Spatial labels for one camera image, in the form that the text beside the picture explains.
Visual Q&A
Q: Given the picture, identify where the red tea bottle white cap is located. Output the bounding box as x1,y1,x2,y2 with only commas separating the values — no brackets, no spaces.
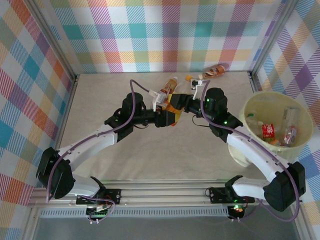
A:
159,76,179,101

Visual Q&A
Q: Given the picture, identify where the brown label bottle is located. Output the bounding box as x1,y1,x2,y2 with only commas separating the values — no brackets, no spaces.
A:
199,64,227,80

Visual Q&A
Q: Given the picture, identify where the clear bottle green cap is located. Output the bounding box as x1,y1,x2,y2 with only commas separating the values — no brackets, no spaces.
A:
246,109,263,126

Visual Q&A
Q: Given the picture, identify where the red label cola bottle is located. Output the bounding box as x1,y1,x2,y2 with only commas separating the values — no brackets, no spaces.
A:
260,122,276,140

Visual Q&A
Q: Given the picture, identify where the clear bottle brown cap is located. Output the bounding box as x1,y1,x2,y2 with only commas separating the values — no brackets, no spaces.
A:
282,106,302,127

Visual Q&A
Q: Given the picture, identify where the pale yellow plastic bucket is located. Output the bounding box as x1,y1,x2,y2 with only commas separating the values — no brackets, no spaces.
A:
238,91,315,161

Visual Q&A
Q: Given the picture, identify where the left controller board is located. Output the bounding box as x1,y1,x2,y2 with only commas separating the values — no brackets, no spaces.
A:
85,204,111,222

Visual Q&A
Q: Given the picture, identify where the controller board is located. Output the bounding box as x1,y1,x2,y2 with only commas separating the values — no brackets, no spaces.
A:
229,204,245,219
85,204,111,222

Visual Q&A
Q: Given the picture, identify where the right controller board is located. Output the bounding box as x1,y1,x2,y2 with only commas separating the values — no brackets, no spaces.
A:
229,204,245,219

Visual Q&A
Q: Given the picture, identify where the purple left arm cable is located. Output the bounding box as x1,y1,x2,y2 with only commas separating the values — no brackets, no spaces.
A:
46,79,156,225

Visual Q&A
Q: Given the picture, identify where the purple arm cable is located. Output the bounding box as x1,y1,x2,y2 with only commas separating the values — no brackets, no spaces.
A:
46,79,156,225
198,79,301,223

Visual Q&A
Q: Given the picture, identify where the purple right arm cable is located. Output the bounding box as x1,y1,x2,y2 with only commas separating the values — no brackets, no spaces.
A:
198,79,301,223

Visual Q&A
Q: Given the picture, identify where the aluminium left side rail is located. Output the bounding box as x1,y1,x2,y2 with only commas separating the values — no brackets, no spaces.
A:
42,74,81,187

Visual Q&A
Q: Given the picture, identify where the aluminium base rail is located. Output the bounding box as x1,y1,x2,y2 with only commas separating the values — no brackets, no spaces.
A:
26,178,305,209

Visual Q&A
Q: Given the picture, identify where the aluminium right frame post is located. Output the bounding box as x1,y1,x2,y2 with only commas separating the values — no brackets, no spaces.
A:
248,0,300,79

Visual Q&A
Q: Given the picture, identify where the aluminium frame post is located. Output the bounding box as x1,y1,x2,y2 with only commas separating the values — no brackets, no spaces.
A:
23,0,81,85
248,0,300,79

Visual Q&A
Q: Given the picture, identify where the grey slotted cable duct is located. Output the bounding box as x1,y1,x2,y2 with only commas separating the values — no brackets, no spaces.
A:
39,208,230,219

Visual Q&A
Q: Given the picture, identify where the aluminium left frame post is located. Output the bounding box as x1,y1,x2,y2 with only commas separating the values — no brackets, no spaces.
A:
23,0,81,85

